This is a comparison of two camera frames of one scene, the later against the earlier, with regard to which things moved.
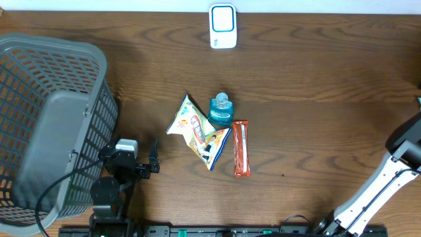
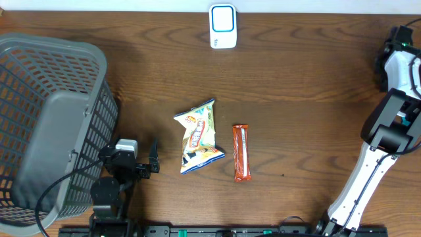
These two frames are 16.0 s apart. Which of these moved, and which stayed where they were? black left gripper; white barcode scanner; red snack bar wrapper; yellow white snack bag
Moved: yellow white snack bag
Stayed: white barcode scanner; black left gripper; red snack bar wrapper
